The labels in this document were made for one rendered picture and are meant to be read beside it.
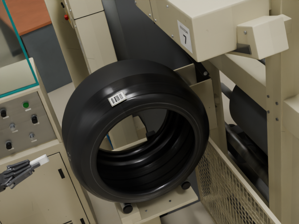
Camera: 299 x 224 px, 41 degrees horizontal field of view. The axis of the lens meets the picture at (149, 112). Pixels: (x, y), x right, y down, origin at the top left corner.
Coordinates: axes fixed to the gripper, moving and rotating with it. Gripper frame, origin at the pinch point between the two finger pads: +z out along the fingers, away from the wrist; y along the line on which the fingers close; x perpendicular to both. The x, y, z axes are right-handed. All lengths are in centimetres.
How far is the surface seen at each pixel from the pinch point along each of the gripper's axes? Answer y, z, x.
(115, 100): -11.2, 37.2, -16.7
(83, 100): 0.3, 27.0, -15.8
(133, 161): 15, 33, 36
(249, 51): -42, 77, -30
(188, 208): 54, 51, 134
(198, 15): -34, 68, -44
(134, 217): -9, 22, 44
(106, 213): 79, -3, 125
